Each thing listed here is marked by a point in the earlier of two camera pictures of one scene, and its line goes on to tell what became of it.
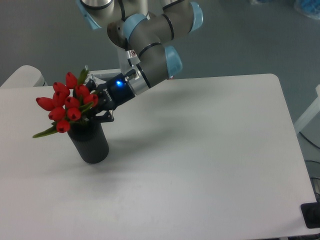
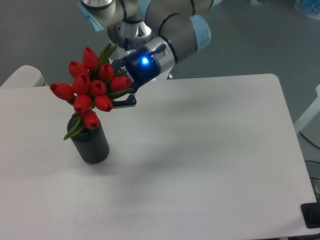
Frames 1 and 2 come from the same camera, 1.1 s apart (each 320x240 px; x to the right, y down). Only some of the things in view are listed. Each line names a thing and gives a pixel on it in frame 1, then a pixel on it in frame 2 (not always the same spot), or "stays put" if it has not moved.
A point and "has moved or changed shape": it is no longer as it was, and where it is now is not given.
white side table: (26, 76) stays put
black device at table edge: (311, 213) stays put
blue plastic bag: (309, 8) stays put
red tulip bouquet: (67, 104) has moved or changed shape
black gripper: (111, 94) -> (140, 66)
